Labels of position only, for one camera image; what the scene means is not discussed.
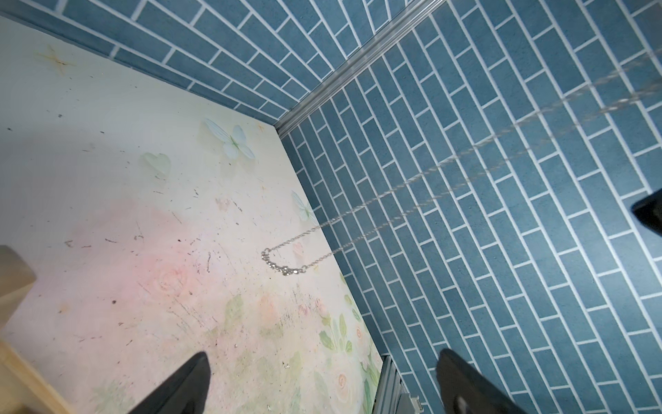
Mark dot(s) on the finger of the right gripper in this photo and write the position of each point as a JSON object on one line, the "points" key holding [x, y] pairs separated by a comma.
{"points": [[648, 212]]}

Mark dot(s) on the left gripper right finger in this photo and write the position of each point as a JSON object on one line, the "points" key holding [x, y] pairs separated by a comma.
{"points": [[464, 390]]}

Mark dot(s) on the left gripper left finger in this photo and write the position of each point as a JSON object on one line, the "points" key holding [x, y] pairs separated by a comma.
{"points": [[185, 391]]}

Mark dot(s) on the wooden jewelry display stand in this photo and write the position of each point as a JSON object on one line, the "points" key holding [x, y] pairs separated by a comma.
{"points": [[23, 387]]}

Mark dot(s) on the aluminium front rail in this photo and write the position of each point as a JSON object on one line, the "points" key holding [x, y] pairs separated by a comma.
{"points": [[392, 396]]}

